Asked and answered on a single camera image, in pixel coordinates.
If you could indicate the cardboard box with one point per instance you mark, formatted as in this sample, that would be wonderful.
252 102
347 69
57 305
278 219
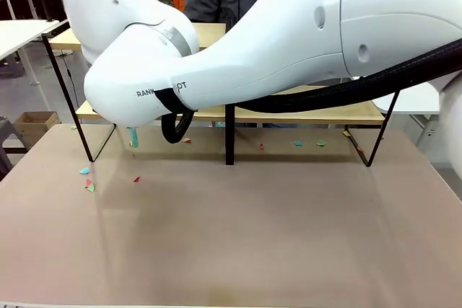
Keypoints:
34 126

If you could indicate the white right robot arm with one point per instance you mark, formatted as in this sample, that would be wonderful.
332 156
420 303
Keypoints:
288 34

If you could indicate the white table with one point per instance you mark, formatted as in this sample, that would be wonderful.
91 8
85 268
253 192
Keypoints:
415 102
18 34

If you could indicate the dark metal stool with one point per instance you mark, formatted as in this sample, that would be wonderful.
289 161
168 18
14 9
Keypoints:
7 135

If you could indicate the wooden shelf unit black frame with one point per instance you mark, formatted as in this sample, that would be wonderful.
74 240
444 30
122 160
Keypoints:
61 41
325 116

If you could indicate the teal fluffy duster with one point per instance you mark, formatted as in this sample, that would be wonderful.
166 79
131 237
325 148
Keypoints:
134 137

